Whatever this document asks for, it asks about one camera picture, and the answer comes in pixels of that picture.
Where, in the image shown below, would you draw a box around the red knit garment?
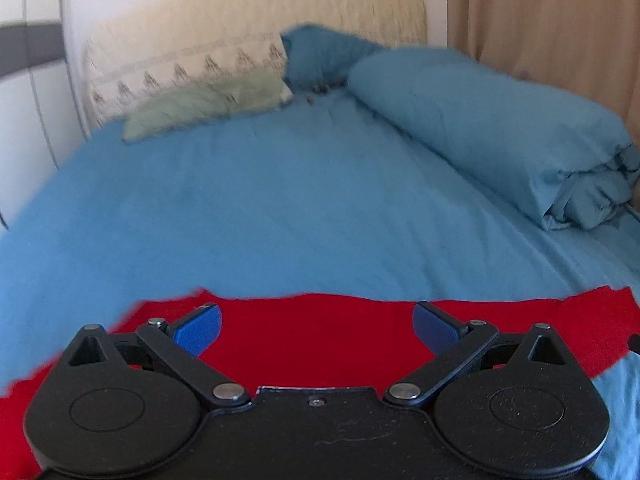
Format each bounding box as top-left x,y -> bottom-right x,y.
0,286 -> 629,480

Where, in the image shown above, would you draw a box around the rolled blue duvet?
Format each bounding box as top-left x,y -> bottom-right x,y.
347,48 -> 639,230

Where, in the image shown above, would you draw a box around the blue bed sheet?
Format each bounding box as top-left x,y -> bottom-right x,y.
0,86 -> 640,480

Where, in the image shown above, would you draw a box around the green pillow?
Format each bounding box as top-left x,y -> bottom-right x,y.
122,70 -> 293,144

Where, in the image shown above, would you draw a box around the white and grey wardrobe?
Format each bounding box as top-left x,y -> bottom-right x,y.
1,0 -> 87,233

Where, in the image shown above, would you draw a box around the small dark items on bed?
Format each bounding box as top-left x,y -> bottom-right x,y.
306,84 -> 331,106

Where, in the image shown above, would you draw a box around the beige quilted headboard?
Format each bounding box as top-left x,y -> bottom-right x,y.
81,0 -> 427,127

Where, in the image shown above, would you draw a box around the blue pillow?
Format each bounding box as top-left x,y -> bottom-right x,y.
281,24 -> 386,91

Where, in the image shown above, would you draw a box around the beige curtain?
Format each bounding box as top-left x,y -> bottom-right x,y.
448,0 -> 639,136

